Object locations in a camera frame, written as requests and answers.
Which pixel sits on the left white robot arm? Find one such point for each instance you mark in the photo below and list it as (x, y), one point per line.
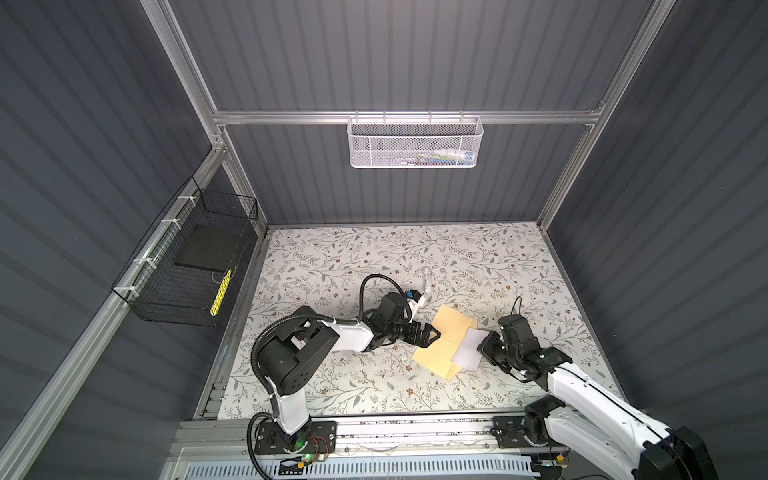
(287, 354)

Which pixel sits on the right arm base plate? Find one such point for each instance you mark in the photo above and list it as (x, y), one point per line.
(510, 432)

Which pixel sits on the black wire basket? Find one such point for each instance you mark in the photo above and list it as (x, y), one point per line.
(188, 271)

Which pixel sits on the tan paper envelope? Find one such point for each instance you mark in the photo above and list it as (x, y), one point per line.
(438, 357)

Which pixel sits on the white wire mesh basket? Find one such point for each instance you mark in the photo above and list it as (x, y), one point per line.
(378, 142)

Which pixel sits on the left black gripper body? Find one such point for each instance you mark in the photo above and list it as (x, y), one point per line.
(392, 332)

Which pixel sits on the yellow marker pen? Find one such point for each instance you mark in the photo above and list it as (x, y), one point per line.
(221, 293)

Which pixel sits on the white vented cable tray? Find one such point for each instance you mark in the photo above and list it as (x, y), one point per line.
(438, 467)

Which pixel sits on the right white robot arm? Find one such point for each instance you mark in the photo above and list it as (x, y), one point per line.
(578, 413)

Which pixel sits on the white paper letter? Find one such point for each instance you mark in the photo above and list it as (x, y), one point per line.
(468, 354)

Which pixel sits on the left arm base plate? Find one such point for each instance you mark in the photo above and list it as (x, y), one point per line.
(316, 437)

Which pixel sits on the pens in white basket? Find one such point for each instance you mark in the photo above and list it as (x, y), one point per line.
(450, 158)

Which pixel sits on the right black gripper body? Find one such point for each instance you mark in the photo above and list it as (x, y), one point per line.
(512, 356)

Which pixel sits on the floral table mat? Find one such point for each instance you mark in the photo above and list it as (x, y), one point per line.
(478, 269)

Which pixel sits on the black foam pad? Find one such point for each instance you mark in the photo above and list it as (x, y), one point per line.
(208, 248)

